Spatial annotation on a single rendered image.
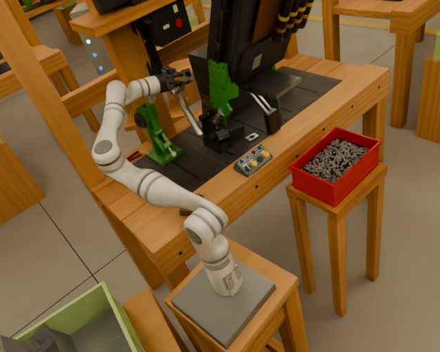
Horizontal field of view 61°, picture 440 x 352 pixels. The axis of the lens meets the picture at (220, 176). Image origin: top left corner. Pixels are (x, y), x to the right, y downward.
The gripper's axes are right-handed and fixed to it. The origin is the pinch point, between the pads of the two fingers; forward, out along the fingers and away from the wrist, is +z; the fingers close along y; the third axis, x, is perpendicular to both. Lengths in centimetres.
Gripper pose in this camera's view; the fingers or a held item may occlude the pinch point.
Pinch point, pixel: (184, 77)
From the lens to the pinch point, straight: 163.3
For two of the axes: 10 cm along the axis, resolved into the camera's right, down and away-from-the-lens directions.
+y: -4.6, -8.8, 1.0
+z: 7.8, -3.4, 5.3
